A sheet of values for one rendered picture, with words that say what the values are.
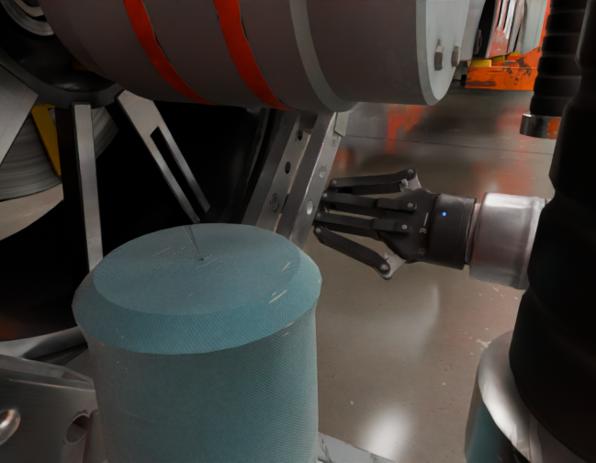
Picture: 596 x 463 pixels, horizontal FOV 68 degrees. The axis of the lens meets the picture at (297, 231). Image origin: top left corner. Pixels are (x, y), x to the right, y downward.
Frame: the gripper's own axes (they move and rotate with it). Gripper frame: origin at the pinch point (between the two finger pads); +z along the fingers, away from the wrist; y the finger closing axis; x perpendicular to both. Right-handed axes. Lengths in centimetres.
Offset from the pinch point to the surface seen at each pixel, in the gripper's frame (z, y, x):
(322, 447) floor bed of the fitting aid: 1, -29, -50
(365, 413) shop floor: -1, -20, -70
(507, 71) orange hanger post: -7, 242, -239
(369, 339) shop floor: 7, 0, -90
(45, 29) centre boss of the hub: 9.8, -1.7, 28.2
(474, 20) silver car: 11, 200, -154
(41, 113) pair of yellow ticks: 15.1, -5.0, 22.2
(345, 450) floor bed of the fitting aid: -3, -28, -51
